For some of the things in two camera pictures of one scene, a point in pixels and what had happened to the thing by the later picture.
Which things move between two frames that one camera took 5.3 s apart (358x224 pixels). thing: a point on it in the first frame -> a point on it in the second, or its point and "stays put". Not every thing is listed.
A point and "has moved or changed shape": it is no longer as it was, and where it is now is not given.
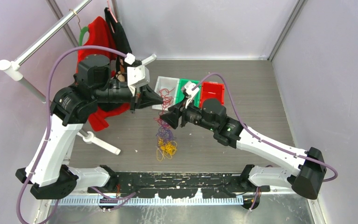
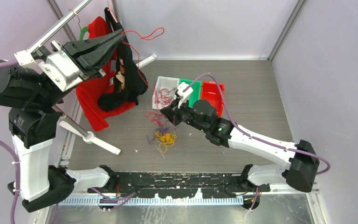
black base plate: x=183 y=185 stays put
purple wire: x=165 y=132 has moved or changed shape
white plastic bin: x=167 y=88 stays put
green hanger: x=83 y=30 stays put
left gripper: x=145 y=97 -> x=73 y=46
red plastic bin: x=209 y=89 stays put
